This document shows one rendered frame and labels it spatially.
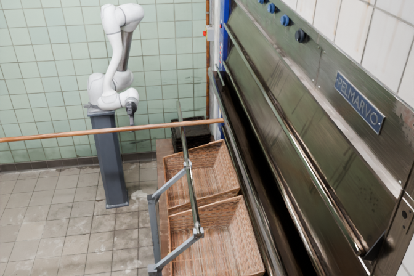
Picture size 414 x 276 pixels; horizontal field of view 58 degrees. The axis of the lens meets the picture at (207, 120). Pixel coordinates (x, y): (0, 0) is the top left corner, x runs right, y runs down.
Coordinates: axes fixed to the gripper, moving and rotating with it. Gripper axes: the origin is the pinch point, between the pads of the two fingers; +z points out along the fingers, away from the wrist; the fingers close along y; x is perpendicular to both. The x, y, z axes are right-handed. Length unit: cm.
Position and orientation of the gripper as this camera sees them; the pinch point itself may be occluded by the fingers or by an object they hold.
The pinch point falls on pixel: (130, 122)
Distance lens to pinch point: 245.5
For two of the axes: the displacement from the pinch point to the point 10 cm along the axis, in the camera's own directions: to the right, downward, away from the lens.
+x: -9.9, 0.7, -1.3
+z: 1.5, 5.3, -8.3
